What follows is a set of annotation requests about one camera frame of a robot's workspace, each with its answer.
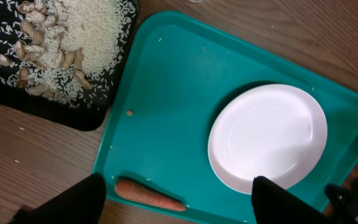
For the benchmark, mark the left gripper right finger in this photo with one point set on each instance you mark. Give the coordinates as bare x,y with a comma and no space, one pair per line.
274,205

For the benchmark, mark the pink plate with food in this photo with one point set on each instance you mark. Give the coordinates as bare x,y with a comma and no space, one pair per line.
276,131

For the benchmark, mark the teal serving tray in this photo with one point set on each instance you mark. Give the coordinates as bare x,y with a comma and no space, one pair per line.
179,74

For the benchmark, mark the peanut shells pile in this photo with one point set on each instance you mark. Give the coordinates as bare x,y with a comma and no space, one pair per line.
33,55

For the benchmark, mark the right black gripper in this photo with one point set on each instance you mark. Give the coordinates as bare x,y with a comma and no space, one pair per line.
344,202

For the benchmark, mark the black plastic tray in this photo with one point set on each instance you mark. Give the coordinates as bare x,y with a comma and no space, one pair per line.
87,112

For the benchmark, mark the rice pile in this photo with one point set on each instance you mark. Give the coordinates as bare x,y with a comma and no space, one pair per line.
97,27

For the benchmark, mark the orange carrot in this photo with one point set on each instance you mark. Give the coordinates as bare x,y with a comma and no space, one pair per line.
135,192

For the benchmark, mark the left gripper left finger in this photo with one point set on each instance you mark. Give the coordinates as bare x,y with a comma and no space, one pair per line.
81,203

